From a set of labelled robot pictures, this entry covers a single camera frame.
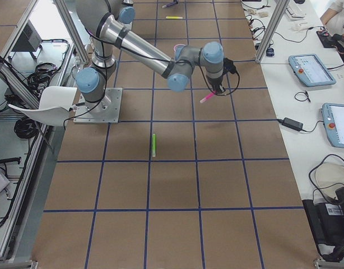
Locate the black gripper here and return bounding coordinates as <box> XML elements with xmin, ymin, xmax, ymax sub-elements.
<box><xmin>207</xmin><ymin>76</ymin><xmax>225</xmax><ymax>94</ymax></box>

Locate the pink pen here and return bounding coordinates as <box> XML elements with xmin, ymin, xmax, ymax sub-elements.
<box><xmin>199</xmin><ymin>91</ymin><xmax>217</xmax><ymax>104</ymax></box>

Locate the purple pen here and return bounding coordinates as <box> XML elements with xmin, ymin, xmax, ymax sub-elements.
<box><xmin>162</xmin><ymin>1</ymin><xmax>179</xmax><ymax>8</ymax></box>

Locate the pink plastic cup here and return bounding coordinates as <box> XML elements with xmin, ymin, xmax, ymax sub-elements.
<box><xmin>173</xmin><ymin>44</ymin><xmax>185</xmax><ymax>58</ymax></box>

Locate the green pen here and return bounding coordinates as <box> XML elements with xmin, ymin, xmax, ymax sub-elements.
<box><xmin>152</xmin><ymin>133</ymin><xmax>157</xmax><ymax>157</ymax></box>

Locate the yellow pen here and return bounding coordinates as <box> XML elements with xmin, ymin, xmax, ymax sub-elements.
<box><xmin>165</xmin><ymin>16</ymin><xmax>183</xmax><ymax>20</ymax></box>

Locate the black power adapter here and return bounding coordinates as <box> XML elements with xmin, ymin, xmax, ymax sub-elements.
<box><xmin>282</xmin><ymin>118</ymin><xmax>303</xmax><ymax>132</ymax></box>

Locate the upper blue teach pendant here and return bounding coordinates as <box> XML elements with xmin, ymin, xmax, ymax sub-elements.
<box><xmin>288</xmin><ymin>54</ymin><xmax>336</xmax><ymax>87</ymax></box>

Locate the blue teach pendant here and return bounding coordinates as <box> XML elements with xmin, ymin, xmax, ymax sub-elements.
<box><xmin>288</xmin><ymin>54</ymin><xmax>336</xmax><ymax>87</ymax></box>
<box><xmin>322</xmin><ymin>103</ymin><xmax>344</xmax><ymax>148</ymax></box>

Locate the lower blue teach pendant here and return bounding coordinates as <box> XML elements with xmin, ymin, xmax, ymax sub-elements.
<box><xmin>322</xmin><ymin>103</ymin><xmax>344</xmax><ymax>148</ymax></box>

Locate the white plastic chair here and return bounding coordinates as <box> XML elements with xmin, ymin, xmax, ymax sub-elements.
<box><xmin>8</xmin><ymin>86</ymin><xmax>77</xmax><ymax>130</ymax></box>

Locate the black device box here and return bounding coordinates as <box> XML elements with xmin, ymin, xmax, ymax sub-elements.
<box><xmin>303</xmin><ymin>187</ymin><xmax>344</xmax><ymax>262</ymax></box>

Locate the black coiled cable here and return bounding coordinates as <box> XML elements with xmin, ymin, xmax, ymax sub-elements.
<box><xmin>294</xmin><ymin>90</ymin><xmax>312</xmax><ymax>103</ymax></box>

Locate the aluminium frame post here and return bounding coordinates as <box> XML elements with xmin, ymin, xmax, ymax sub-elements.
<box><xmin>255</xmin><ymin>0</ymin><xmax>289</xmax><ymax>63</ymax></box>

